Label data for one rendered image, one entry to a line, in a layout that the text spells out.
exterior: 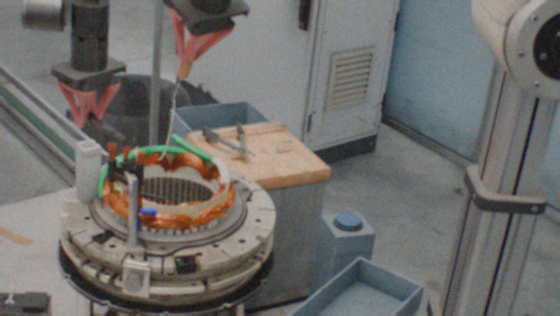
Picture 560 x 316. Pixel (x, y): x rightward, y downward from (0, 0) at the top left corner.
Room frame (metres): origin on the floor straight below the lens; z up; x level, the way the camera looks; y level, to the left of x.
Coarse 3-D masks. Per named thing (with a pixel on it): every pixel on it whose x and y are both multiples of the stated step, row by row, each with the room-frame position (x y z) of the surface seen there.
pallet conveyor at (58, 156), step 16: (0, 64) 2.30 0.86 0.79; (16, 80) 2.21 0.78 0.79; (0, 96) 2.15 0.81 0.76; (32, 96) 2.13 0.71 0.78; (0, 112) 2.15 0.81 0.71; (16, 112) 2.07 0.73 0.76; (32, 112) 2.06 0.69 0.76; (48, 112) 2.05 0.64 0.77; (16, 128) 2.06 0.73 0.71; (32, 128) 1.98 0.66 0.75; (48, 128) 1.98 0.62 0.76; (64, 128) 1.98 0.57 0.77; (32, 144) 1.99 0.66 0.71; (48, 144) 1.91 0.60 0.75; (64, 144) 1.90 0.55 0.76; (48, 160) 1.91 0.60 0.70; (64, 160) 1.84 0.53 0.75; (64, 176) 1.84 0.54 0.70
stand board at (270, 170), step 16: (192, 144) 1.39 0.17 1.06; (208, 144) 1.38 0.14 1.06; (256, 144) 1.40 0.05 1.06; (272, 144) 1.41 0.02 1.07; (224, 160) 1.32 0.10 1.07; (240, 160) 1.33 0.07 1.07; (256, 160) 1.34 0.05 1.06; (272, 160) 1.35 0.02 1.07; (288, 160) 1.35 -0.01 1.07; (304, 160) 1.36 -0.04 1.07; (320, 160) 1.37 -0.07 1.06; (256, 176) 1.28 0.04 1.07; (272, 176) 1.29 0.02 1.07; (288, 176) 1.30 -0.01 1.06; (304, 176) 1.31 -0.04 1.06; (320, 176) 1.33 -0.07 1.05
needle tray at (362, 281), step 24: (360, 264) 1.06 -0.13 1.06; (336, 288) 1.01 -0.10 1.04; (360, 288) 1.05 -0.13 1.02; (384, 288) 1.04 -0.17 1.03; (408, 288) 1.02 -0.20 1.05; (312, 312) 0.96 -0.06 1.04; (336, 312) 0.98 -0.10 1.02; (360, 312) 0.99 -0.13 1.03; (384, 312) 0.99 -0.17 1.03; (408, 312) 0.98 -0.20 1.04
